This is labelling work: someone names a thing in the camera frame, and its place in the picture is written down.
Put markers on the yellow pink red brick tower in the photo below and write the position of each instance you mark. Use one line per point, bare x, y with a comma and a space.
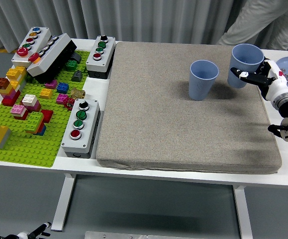
10, 95

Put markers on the white table leg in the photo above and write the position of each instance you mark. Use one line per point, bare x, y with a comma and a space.
61, 204
243, 214

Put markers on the yellow white lego brick stack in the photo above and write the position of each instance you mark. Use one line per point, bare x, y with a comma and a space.
15, 72

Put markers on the tilted grey black button box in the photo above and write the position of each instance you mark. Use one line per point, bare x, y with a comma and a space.
49, 58

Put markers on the green orange lego brick stack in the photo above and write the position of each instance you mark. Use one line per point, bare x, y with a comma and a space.
34, 122

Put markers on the grey five-button control box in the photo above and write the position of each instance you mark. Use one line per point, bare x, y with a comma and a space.
31, 39

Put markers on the brown lego brick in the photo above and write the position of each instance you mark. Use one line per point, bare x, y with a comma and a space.
1, 82

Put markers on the red lego brick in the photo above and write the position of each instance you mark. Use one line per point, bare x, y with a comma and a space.
48, 115

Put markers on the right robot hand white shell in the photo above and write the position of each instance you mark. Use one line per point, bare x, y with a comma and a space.
275, 85

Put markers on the blue lego brick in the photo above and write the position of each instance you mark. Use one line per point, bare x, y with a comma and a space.
63, 87

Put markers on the blue ribbed plastic cup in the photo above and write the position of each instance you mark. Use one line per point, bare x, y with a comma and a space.
245, 54
199, 87

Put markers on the small yellow lego brick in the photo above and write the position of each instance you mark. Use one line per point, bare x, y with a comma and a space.
46, 93

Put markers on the black curved lego piece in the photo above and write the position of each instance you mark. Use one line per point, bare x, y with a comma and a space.
76, 57

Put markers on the grey pleated curtain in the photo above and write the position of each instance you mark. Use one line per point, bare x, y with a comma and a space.
133, 20

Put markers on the pink white lego brick stack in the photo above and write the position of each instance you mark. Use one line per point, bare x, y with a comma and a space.
19, 110

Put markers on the person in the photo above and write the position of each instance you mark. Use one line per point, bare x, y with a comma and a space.
263, 22

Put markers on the green lego baseplate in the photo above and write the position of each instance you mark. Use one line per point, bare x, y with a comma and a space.
34, 149

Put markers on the grey button box black knob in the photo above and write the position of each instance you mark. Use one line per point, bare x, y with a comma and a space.
100, 51
80, 124

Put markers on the grey-brown fabric mat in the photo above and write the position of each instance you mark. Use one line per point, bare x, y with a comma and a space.
158, 112

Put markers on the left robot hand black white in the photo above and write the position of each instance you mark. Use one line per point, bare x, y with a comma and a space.
39, 228

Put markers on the white magenta lego brick stack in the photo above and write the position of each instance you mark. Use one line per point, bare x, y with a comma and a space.
30, 100

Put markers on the dark grey sloped brick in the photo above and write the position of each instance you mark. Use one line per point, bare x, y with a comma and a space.
77, 76

